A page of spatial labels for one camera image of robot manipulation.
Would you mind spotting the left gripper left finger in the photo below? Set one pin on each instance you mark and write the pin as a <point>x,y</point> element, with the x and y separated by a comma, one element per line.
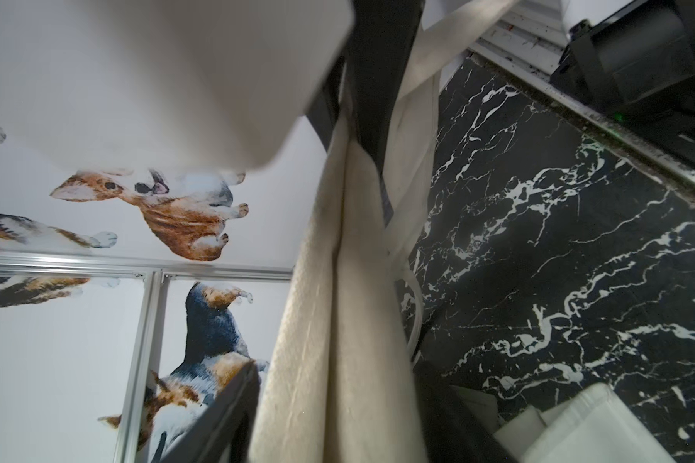
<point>223,433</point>

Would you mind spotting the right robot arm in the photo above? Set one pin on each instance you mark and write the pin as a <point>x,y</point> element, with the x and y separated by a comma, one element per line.
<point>634,62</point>

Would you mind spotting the cream canvas bag with photo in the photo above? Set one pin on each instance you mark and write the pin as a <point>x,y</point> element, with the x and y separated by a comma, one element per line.
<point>190,186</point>

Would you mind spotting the cream bag with yellow handles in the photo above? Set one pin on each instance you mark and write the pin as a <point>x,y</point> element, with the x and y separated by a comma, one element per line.
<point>594,426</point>

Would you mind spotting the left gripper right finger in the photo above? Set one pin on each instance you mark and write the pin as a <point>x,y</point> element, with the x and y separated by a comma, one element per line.
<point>451,432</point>

